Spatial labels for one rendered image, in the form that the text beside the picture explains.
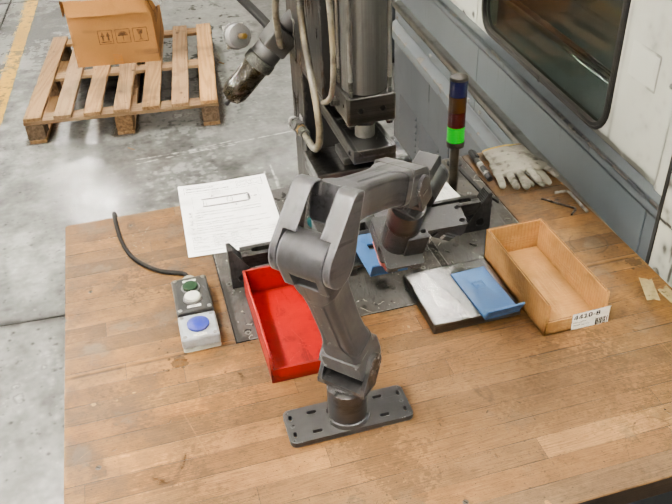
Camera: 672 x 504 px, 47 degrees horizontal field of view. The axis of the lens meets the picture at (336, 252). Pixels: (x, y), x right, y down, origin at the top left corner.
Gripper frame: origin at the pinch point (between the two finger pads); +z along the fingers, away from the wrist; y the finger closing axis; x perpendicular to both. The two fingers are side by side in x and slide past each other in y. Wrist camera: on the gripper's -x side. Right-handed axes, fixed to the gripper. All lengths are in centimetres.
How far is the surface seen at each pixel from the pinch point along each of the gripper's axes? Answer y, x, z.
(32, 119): 220, 94, 201
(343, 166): 19.2, 3.8, -4.9
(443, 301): -5.3, -10.2, 7.8
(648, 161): 16, -64, 7
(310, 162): 22.3, 9.2, -3.3
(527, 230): 7.2, -33.1, 10.0
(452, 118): 33.7, -24.8, 4.9
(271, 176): 149, -15, 181
